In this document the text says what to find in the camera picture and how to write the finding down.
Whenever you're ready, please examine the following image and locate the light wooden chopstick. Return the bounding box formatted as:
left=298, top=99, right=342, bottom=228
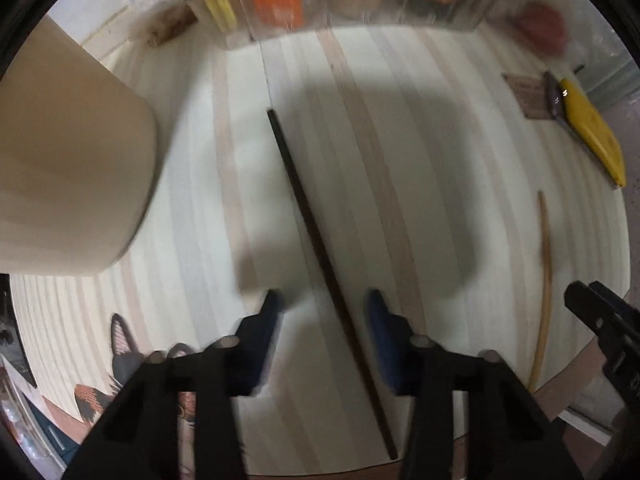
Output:
left=527, top=190, right=553, bottom=392

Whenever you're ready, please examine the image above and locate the black thin chopstick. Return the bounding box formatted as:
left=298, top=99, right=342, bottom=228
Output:
left=267, top=108, right=399, bottom=460

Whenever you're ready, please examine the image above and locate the brown small card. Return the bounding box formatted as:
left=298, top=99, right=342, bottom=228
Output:
left=502, top=74, right=552, bottom=120

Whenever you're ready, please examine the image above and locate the cream chopstick holder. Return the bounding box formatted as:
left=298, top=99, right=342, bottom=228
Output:
left=1, top=18, right=157, bottom=275

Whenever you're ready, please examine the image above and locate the red round lid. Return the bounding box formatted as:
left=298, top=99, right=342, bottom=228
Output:
left=514, top=1, right=568, bottom=56

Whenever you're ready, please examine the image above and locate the yellow handled scraper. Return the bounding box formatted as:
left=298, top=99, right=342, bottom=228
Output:
left=544, top=72, right=627, bottom=188

